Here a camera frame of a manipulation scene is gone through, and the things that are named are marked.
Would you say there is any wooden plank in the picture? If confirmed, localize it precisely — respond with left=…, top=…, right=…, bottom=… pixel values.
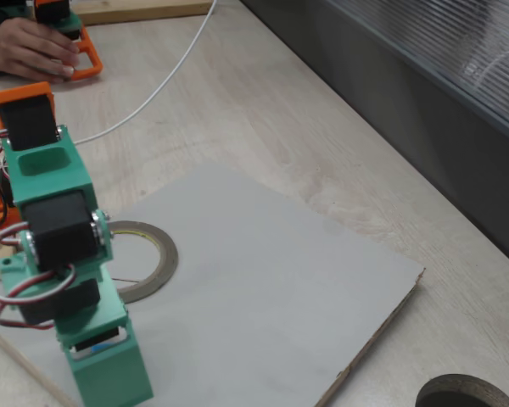
left=74, top=0, right=214, bottom=26

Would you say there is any grey cardboard sheet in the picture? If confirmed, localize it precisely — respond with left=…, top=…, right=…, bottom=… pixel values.
left=0, top=163, right=427, bottom=407

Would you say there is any grey tape roll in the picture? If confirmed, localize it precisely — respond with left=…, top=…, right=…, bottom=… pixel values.
left=107, top=220, right=180, bottom=304

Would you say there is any round cable hole grommet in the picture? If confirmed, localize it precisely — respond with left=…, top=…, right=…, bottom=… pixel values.
left=414, top=373, right=509, bottom=407

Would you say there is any person's hand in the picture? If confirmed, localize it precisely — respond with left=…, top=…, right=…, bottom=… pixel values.
left=0, top=18, right=81, bottom=84

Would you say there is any white usb cable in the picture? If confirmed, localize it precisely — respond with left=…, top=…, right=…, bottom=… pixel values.
left=73, top=0, right=220, bottom=146

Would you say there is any ribbed translucent desk partition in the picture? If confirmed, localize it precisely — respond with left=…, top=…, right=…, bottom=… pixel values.
left=239, top=0, right=509, bottom=275

